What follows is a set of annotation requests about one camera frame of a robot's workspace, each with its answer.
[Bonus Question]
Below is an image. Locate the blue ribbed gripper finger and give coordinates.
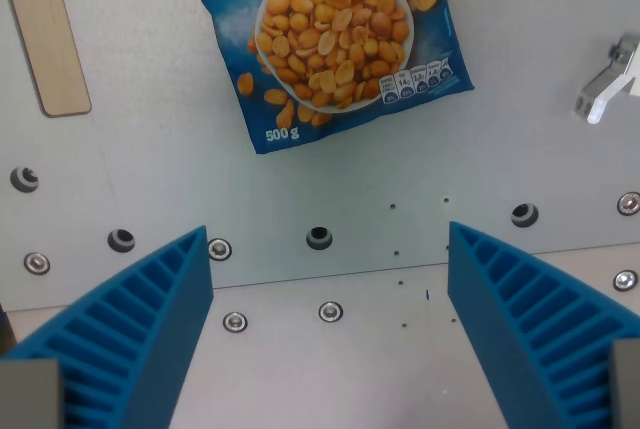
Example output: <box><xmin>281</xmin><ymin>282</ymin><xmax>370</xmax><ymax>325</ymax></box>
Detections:
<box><xmin>0</xmin><ymin>225</ymin><xmax>215</xmax><ymax>429</ymax></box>
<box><xmin>447</xmin><ymin>220</ymin><xmax>640</xmax><ymax>429</ymax></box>

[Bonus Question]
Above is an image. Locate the silver hex screw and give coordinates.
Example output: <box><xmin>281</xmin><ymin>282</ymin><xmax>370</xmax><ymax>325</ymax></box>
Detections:
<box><xmin>222</xmin><ymin>311</ymin><xmax>249</xmax><ymax>335</ymax></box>
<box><xmin>612</xmin><ymin>268</ymin><xmax>640</xmax><ymax>293</ymax></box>
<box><xmin>616</xmin><ymin>191</ymin><xmax>640</xmax><ymax>218</ymax></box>
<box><xmin>206</xmin><ymin>236</ymin><xmax>233</xmax><ymax>262</ymax></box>
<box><xmin>23</xmin><ymin>250</ymin><xmax>52</xmax><ymax>276</ymax></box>
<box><xmin>318</xmin><ymin>300</ymin><xmax>345</xmax><ymax>324</ymax></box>

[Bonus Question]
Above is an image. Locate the light wooden board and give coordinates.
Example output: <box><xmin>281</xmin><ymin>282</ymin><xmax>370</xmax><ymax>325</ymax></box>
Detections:
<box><xmin>0</xmin><ymin>0</ymin><xmax>93</xmax><ymax>118</ymax></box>

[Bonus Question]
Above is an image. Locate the blue peanut bag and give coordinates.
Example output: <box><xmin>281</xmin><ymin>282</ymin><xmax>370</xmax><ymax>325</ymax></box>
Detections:
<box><xmin>175</xmin><ymin>0</ymin><xmax>475</xmax><ymax>156</ymax></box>

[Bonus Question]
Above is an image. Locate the grey metal bracket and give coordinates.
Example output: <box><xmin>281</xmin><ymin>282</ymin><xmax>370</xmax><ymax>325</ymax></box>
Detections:
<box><xmin>570</xmin><ymin>32</ymin><xmax>640</xmax><ymax>125</ymax></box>

